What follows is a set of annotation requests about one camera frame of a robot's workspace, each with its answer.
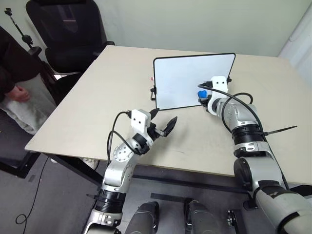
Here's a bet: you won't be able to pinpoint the person's dark jacket sleeve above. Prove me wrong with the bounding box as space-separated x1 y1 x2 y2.
0 25 42 101

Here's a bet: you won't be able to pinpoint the black office chair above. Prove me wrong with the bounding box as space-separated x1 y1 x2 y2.
25 0 116 106

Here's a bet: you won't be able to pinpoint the white shoe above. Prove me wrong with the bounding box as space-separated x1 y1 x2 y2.
82 157 99 170

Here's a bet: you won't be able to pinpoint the white curtain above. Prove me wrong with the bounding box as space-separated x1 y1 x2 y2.
278 4 312 82

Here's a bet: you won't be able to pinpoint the black floor cable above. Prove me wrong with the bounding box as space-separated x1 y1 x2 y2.
15 154 50 225

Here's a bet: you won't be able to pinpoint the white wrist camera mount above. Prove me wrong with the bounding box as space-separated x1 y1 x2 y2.
206 76 230 116
130 109 152 141

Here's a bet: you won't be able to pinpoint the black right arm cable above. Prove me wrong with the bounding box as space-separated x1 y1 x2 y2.
197 81 291 191

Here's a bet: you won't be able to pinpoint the person's bare hand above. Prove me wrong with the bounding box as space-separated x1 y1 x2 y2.
9 85 32 102

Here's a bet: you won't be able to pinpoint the black zip tie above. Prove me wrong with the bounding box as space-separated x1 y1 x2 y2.
264 125 298 136

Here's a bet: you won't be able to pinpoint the black stand base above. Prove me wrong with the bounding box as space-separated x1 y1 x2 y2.
0 151 41 179

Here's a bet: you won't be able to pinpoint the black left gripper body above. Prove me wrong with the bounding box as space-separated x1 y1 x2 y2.
145 122 167 147

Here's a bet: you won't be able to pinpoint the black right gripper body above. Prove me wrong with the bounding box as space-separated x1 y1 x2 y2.
200 96 212 113

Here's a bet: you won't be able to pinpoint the black table frame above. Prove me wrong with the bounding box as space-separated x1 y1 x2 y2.
50 153 312 210

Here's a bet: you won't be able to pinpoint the person's light grey trousers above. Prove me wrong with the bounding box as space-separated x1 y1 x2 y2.
0 72 58 136

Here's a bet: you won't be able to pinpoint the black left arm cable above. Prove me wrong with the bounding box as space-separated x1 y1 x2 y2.
107 110 134 162

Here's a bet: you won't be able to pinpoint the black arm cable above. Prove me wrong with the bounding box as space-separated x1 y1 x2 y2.
107 110 134 162
197 81 291 191

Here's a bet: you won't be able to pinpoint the black-framed whiteboard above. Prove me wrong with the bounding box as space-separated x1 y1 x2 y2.
153 53 236 111

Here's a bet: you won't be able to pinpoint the dark rounded robot leg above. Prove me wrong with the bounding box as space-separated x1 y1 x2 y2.
123 200 160 234
183 198 221 234

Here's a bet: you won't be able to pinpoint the black camera tripod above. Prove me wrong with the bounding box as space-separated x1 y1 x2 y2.
4 7 42 56

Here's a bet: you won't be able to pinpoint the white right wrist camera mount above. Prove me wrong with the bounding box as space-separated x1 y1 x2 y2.
206 76 230 116

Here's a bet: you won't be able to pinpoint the small black floor bracket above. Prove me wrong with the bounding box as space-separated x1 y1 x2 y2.
226 209 239 234

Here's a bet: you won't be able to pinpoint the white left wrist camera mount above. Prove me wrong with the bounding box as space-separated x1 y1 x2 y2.
130 109 152 141

